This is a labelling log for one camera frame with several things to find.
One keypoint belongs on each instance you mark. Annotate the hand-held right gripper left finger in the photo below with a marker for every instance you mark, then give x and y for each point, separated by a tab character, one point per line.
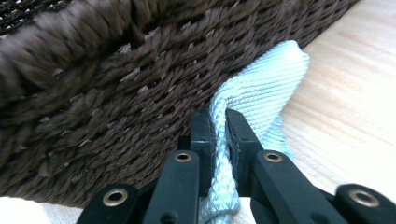
205	146

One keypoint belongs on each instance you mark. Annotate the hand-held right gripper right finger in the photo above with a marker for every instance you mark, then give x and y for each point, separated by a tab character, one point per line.
243	146

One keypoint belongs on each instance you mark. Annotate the brown woven basket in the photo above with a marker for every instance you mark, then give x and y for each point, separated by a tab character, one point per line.
109	109

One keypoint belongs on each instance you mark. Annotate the light blue cloth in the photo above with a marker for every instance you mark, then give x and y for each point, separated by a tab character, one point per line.
264	90

